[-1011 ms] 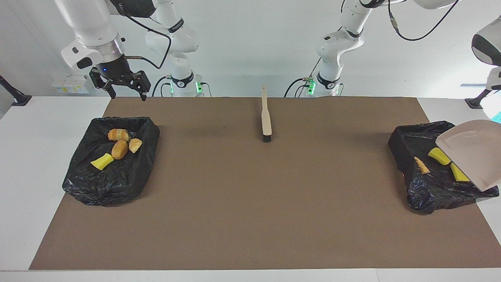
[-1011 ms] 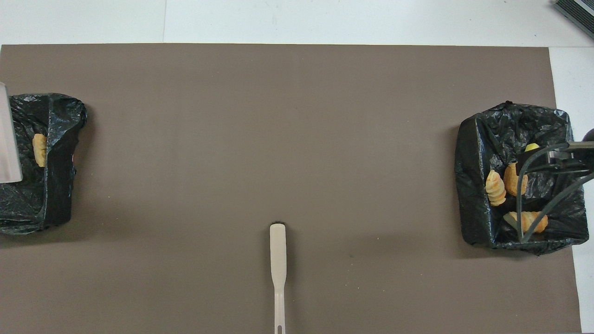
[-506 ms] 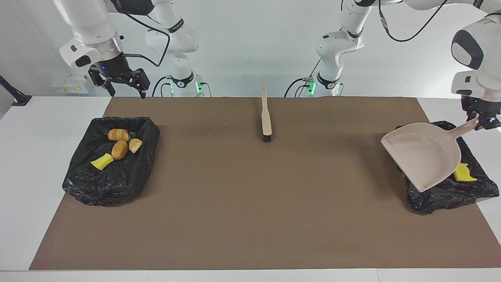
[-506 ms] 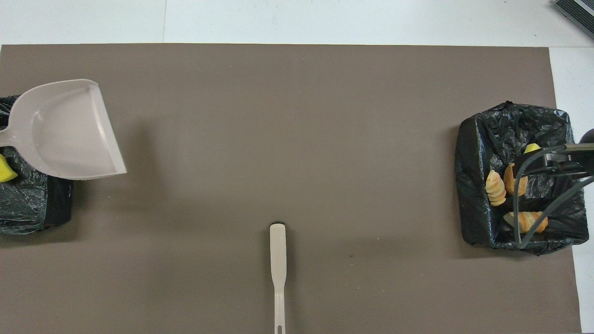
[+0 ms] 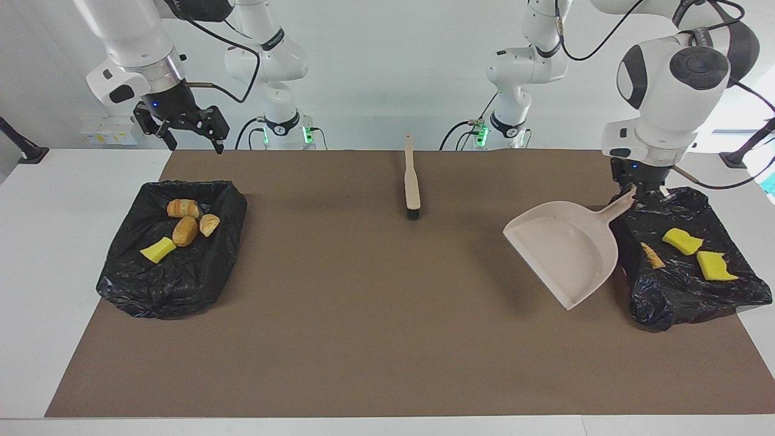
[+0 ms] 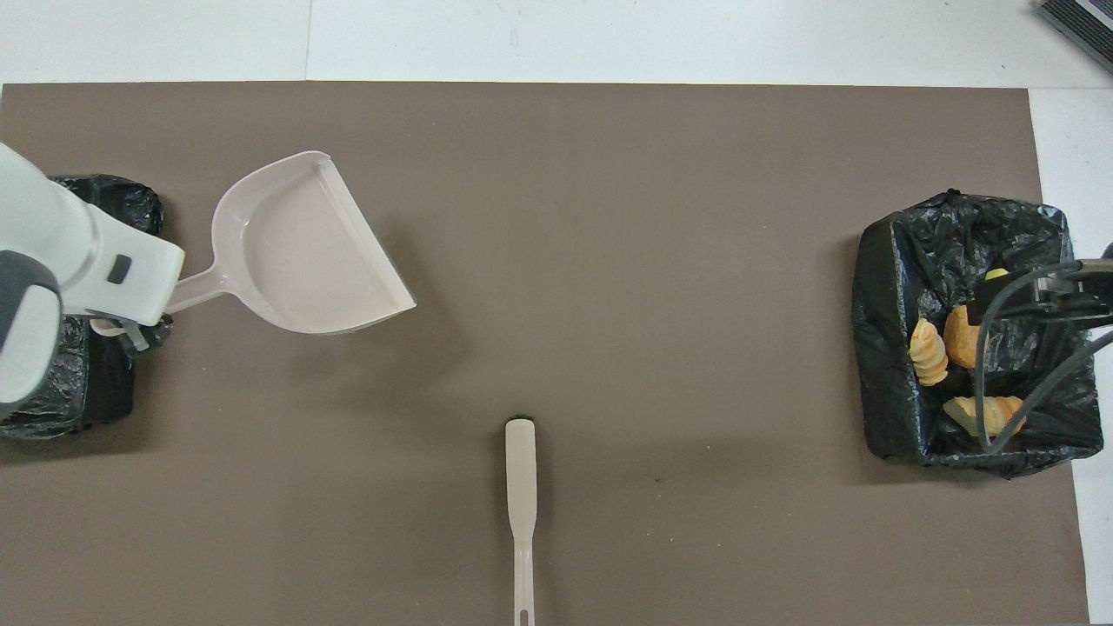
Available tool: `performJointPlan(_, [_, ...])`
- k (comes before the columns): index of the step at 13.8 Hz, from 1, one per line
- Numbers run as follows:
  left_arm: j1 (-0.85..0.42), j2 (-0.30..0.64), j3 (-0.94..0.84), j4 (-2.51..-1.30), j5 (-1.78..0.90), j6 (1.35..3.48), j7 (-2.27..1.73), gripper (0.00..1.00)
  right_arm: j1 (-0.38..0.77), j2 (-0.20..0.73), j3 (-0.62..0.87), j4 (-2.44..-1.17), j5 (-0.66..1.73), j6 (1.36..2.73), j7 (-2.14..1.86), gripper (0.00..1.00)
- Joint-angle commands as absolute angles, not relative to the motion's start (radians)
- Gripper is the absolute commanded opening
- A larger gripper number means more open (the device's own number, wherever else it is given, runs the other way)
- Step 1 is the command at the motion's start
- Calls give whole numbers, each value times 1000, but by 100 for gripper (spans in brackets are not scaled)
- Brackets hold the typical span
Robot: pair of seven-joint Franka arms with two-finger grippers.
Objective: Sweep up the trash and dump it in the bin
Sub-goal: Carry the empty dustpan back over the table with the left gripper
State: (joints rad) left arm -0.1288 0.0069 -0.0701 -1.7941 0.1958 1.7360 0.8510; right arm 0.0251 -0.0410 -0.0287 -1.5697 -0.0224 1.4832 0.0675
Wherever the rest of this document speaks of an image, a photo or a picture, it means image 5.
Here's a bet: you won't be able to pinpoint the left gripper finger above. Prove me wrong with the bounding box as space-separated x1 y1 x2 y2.
610 174 635 203
636 179 674 210

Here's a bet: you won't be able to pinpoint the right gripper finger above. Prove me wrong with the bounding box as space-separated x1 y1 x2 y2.
133 105 179 152
182 106 231 155

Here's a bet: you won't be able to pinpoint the yellow sponge wedge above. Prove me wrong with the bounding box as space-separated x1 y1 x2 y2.
662 228 704 256

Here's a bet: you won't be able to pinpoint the striped orange croissant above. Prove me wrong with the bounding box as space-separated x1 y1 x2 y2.
167 199 202 219

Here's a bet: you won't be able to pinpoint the beige plastic dustpan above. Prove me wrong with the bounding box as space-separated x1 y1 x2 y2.
503 186 638 311

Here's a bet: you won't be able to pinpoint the yellow sponge notched block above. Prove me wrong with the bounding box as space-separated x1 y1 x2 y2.
696 251 740 282

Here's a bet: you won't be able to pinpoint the brown bread roll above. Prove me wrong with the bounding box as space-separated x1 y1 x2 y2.
173 216 199 247

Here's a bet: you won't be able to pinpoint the yellow sponge curved piece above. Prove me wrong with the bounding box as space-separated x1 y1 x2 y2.
139 237 176 264

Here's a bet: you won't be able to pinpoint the beige hand brush black bristles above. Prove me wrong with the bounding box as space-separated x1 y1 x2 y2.
404 134 422 220

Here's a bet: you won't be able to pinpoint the black bag-lined bin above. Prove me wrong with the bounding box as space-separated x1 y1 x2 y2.
601 187 773 332
96 179 248 320

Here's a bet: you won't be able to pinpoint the white carton box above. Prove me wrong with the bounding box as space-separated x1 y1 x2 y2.
81 116 141 146

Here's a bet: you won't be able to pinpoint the brown table mat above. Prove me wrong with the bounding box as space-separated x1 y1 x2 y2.
45 150 775 418

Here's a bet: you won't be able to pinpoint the right base black cable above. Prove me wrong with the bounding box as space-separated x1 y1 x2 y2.
236 117 267 150

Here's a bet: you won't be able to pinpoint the base black cable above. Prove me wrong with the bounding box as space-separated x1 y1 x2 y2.
236 117 267 150
436 118 485 150

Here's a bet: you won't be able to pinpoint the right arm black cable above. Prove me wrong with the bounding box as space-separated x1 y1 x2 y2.
160 0 262 104

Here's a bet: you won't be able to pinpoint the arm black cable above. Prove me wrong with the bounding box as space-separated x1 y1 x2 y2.
554 0 775 190
160 0 262 104

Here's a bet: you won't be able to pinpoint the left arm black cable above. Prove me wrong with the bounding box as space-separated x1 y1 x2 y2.
554 0 775 190

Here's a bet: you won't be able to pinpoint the black camera stand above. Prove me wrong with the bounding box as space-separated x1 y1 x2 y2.
0 115 49 164
719 118 775 169

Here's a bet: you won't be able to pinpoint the left base black cable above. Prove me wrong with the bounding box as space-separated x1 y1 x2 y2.
436 118 485 150

